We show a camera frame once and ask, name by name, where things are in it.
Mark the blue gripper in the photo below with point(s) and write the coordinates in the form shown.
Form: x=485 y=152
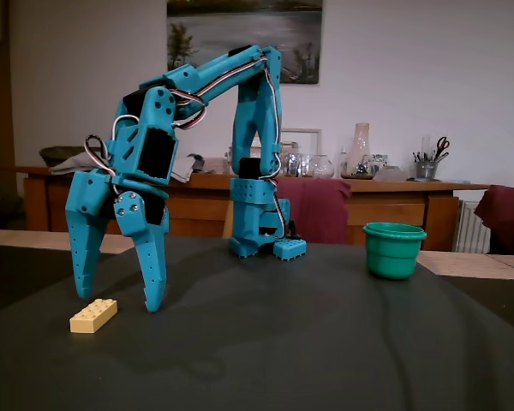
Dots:
x=86 y=193

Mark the cream lego brick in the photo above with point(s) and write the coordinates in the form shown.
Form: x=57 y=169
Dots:
x=92 y=319

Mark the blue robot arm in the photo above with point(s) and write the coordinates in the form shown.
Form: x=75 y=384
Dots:
x=248 y=120

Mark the blue controller board holder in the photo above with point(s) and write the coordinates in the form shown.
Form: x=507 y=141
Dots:
x=289 y=250

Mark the black power plug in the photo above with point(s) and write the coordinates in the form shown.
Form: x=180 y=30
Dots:
x=293 y=231

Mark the gray table mat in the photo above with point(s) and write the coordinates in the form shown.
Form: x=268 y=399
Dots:
x=282 y=342

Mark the clear glass jar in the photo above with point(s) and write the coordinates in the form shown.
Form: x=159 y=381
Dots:
x=297 y=162

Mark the maroon chair cover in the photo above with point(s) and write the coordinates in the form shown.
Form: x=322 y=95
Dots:
x=505 y=218
x=321 y=210

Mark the round glass bowl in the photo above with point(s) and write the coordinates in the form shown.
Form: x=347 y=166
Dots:
x=322 y=167

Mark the landscape painting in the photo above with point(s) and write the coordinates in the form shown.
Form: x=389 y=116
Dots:
x=240 y=25

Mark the tall glass vase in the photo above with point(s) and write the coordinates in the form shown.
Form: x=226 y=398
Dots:
x=362 y=145

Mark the green plastic cup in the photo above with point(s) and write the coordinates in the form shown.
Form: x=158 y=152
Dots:
x=392 y=257

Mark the patterned small box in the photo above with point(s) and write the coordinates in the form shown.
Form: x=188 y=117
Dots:
x=380 y=160

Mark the wooden sideboard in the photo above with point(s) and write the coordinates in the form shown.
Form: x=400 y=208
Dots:
x=394 y=205

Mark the gray stone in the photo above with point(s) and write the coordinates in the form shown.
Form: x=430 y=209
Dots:
x=394 y=174

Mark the metal pen cup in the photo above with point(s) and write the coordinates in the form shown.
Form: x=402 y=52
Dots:
x=426 y=171

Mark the black scissors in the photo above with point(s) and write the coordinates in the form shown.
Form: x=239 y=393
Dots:
x=442 y=145

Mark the white radiator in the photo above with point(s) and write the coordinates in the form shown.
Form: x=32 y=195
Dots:
x=471 y=231

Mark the small white picture frame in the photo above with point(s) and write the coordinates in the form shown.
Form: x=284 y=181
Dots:
x=308 y=143

